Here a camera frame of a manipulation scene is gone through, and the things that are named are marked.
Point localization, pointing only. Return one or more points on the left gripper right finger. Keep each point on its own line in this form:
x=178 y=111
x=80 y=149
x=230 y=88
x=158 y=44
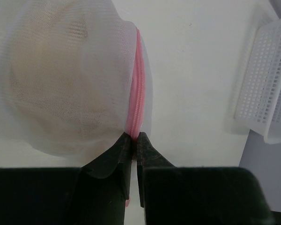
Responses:
x=173 y=195

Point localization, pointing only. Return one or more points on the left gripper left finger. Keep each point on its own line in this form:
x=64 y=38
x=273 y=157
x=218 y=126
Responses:
x=94 y=194

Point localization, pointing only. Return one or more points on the beige bra inside bag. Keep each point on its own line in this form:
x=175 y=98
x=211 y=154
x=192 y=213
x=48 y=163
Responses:
x=53 y=95

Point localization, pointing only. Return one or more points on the white plastic basket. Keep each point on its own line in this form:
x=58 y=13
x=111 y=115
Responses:
x=258 y=105

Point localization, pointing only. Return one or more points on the white mesh laundry bag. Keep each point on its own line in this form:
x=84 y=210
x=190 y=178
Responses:
x=116 y=44

